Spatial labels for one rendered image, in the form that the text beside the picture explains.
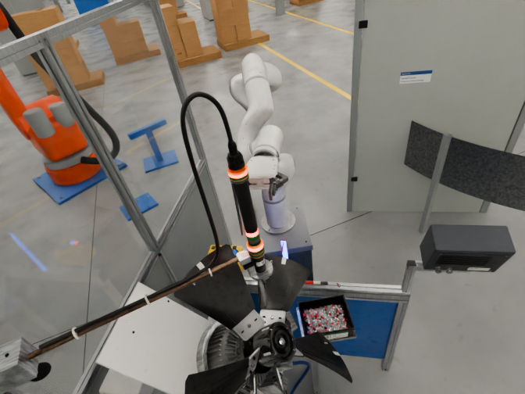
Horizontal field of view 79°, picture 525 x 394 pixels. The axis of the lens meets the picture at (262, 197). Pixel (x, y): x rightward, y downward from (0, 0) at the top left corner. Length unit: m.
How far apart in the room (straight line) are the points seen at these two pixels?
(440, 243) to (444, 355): 1.28
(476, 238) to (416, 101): 1.46
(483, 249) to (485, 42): 1.57
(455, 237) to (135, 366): 1.17
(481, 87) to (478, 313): 1.55
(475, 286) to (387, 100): 1.51
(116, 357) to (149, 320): 0.14
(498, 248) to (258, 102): 0.98
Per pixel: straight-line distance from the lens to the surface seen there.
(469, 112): 2.80
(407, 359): 2.45
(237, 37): 9.00
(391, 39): 2.45
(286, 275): 1.25
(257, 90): 1.15
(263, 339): 1.06
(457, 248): 1.35
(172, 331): 1.19
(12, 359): 0.93
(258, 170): 0.90
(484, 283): 2.92
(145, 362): 1.13
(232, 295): 1.04
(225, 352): 1.15
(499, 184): 2.61
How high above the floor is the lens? 2.20
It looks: 40 degrees down
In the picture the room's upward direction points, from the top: 10 degrees counter-clockwise
